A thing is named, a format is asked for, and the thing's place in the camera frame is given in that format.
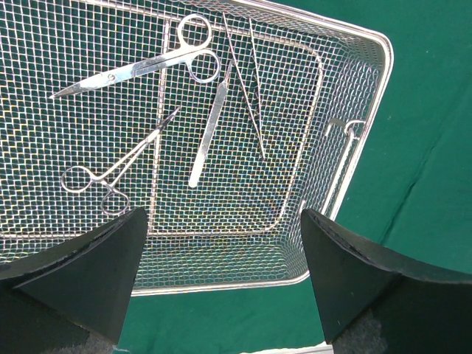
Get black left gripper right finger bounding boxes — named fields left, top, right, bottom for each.
left=301, top=209, right=471, bottom=353

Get steel tweezers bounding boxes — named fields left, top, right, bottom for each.
left=222, top=13, right=266, bottom=160

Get steel scalpel handle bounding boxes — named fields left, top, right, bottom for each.
left=189, top=60, right=234, bottom=188

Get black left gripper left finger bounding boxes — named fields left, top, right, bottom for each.
left=1, top=208, right=148, bottom=353

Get silver wire mesh tray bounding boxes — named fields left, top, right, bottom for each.
left=1, top=1, right=394, bottom=296

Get steel forceps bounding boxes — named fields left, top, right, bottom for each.
left=60, top=107, right=181, bottom=216

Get green surgical cloth kit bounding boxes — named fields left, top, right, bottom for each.
left=112, top=1, right=471, bottom=353

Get steel surgical scissors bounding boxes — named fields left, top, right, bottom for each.
left=49, top=13, right=221, bottom=99

